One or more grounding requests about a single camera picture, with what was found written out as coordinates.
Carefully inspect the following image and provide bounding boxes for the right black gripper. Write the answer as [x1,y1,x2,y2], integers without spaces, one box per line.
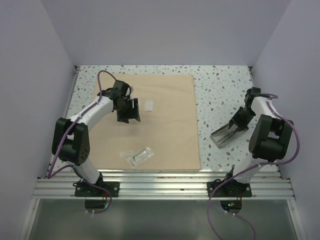
[229,106,256,133]

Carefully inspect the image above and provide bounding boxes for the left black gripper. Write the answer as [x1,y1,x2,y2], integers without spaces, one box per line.
[115,97,140,124]

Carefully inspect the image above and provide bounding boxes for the metal instrument tray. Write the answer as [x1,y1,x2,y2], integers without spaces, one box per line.
[210,123,241,149]

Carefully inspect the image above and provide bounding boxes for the steel straight forceps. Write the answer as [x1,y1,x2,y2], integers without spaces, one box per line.
[218,132,235,146]

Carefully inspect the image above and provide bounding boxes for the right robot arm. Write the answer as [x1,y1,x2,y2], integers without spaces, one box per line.
[222,87,294,197]

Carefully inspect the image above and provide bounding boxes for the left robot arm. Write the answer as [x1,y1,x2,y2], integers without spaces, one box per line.
[51,80,141,197]

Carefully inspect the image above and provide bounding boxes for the small clear sachet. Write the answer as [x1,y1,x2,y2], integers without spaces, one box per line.
[120,150,134,158]

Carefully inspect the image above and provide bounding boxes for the green suture packet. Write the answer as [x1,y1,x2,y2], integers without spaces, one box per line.
[126,147,154,168]

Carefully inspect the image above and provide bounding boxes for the beige cloth mat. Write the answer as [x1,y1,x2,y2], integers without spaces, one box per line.
[89,74,200,171]

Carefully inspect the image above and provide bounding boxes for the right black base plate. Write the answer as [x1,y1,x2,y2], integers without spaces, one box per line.
[206,179,253,198]

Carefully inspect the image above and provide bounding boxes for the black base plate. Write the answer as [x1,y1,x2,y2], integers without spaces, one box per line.
[72,180,120,198]
[206,179,253,198]

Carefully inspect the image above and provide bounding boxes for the aluminium frame rail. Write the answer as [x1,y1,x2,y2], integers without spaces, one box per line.
[31,170,295,200]

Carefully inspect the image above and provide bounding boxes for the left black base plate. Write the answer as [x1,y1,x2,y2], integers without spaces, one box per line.
[72,180,120,198]

